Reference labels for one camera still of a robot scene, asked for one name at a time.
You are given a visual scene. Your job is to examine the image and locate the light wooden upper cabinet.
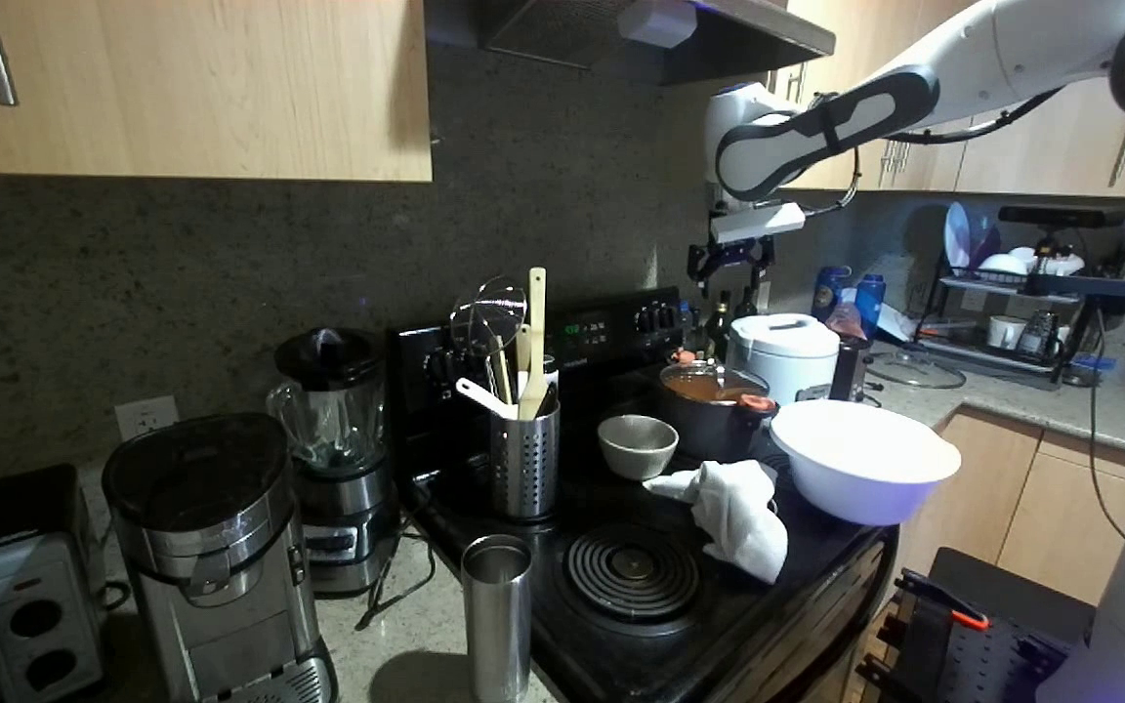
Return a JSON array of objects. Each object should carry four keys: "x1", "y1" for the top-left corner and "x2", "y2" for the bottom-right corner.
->
[
  {"x1": 0, "y1": 0, "x2": 436, "y2": 189},
  {"x1": 768, "y1": 0, "x2": 1125, "y2": 206}
]

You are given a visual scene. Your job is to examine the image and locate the small pale ceramic bowl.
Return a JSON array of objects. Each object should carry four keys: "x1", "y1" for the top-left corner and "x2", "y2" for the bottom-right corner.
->
[{"x1": 593, "y1": 410, "x2": 685, "y2": 483}]

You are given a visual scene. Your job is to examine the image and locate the white wall outlet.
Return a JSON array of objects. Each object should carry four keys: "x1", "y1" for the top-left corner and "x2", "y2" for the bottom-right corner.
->
[{"x1": 110, "y1": 392, "x2": 182, "y2": 446}]

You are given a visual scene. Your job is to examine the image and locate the dark pot with orange handles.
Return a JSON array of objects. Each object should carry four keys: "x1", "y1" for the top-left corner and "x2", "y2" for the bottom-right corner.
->
[{"x1": 657, "y1": 347, "x2": 786, "y2": 461}]

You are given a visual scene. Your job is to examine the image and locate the metal whisk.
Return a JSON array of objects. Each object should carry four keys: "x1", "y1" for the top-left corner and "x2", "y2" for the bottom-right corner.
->
[{"x1": 444, "y1": 288, "x2": 532, "y2": 396}]

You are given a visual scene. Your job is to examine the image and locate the large white bowl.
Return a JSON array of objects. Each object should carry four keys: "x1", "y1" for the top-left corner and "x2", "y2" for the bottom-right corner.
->
[{"x1": 768, "y1": 397, "x2": 965, "y2": 531}]

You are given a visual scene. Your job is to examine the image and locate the orange handled bar clamp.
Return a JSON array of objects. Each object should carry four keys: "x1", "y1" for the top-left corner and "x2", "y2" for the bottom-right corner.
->
[{"x1": 892, "y1": 567, "x2": 996, "y2": 642}]

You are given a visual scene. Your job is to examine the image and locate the steel coffee maker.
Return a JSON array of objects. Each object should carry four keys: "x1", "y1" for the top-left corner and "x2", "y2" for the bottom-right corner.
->
[{"x1": 101, "y1": 410, "x2": 338, "y2": 703}]

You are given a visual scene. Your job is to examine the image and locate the black lidded blender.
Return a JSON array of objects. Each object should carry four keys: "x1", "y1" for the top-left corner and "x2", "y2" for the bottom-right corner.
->
[{"x1": 263, "y1": 323, "x2": 399, "y2": 603}]

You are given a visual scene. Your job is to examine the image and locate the wooden spoon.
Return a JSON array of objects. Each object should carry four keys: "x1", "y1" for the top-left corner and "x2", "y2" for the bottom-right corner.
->
[{"x1": 508, "y1": 323, "x2": 537, "y2": 416}]

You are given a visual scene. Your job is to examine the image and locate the dark range hood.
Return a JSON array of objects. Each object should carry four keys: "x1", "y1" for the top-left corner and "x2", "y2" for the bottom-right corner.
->
[{"x1": 423, "y1": 0, "x2": 838, "y2": 89}]

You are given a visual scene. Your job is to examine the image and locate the blue plate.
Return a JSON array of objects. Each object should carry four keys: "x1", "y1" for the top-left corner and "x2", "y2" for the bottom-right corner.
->
[{"x1": 942, "y1": 201, "x2": 1005, "y2": 278}]

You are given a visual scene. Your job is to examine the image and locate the white rice cooker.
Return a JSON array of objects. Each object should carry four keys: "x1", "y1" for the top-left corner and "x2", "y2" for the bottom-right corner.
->
[{"x1": 726, "y1": 308, "x2": 843, "y2": 410}]

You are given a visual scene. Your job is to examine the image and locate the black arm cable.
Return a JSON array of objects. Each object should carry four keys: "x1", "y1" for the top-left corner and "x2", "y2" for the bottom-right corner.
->
[{"x1": 892, "y1": 86, "x2": 1065, "y2": 147}]

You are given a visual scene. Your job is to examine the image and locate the black hanging cable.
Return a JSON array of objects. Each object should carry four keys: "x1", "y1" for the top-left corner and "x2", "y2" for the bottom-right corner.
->
[{"x1": 1077, "y1": 293, "x2": 1125, "y2": 546}]

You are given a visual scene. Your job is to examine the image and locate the white spatula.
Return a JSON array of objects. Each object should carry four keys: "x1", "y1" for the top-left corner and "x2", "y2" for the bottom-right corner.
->
[{"x1": 453, "y1": 377, "x2": 523, "y2": 425}]

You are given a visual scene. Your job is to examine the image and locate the dark bottle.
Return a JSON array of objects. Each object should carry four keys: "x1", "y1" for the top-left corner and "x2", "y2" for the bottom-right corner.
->
[{"x1": 827, "y1": 323, "x2": 867, "y2": 408}]

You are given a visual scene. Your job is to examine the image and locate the glass pot lid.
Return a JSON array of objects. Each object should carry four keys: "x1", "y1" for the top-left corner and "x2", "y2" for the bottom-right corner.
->
[{"x1": 661, "y1": 363, "x2": 777, "y2": 419}]

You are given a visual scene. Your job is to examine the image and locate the black dish rack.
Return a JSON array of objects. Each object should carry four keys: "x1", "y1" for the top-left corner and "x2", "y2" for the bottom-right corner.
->
[{"x1": 910, "y1": 201, "x2": 1125, "y2": 392}]

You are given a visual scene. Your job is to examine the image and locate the black toaster oven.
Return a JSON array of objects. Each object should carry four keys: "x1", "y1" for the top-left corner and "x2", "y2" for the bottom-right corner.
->
[{"x1": 0, "y1": 466, "x2": 110, "y2": 703}]

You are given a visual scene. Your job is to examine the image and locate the blue package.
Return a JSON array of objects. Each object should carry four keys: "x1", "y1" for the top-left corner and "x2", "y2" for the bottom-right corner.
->
[
  {"x1": 851, "y1": 270, "x2": 893, "y2": 332},
  {"x1": 808, "y1": 265, "x2": 855, "y2": 323}
]

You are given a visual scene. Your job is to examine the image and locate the metal bar clamp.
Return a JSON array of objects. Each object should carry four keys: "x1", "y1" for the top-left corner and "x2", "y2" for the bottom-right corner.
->
[{"x1": 851, "y1": 650, "x2": 929, "y2": 703}]

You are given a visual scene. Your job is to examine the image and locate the steel tumbler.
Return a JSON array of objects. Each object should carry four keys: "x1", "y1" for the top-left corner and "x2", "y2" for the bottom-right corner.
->
[{"x1": 455, "y1": 531, "x2": 537, "y2": 703}]

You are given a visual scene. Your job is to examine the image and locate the steel utensil holder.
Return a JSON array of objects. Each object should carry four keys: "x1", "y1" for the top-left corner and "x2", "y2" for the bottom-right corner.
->
[{"x1": 489, "y1": 403, "x2": 564, "y2": 526}]

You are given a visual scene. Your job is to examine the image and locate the white cloth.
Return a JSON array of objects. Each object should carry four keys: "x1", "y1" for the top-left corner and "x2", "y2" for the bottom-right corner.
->
[{"x1": 642, "y1": 459, "x2": 794, "y2": 586}]

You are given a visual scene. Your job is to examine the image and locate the black electric stove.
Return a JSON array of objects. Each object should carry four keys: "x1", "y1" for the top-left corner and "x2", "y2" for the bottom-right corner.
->
[{"x1": 381, "y1": 285, "x2": 906, "y2": 703}]

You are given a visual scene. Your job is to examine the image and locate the wooden lower cabinet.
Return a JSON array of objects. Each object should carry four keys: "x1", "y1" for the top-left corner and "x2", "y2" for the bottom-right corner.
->
[{"x1": 893, "y1": 408, "x2": 1125, "y2": 610}]

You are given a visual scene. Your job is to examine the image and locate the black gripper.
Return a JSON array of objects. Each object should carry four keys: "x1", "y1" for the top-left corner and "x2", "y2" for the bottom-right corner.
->
[{"x1": 692, "y1": 240, "x2": 777, "y2": 360}]

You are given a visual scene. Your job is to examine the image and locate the black coil stove burner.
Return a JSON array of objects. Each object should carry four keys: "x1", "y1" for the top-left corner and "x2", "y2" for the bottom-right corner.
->
[{"x1": 564, "y1": 520, "x2": 705, "y2": 624}]

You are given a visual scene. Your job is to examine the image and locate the light wooden spatula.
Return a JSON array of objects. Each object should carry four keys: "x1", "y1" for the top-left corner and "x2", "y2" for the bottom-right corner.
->
[{"x1": 523, "y1": 265, "x2": 556, "y2": 422}]

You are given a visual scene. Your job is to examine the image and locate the white dishes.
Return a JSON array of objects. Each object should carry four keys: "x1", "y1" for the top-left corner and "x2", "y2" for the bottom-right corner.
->
[{"x1": 976, "y1": 241, "x2": 1090, "y2": 285}]

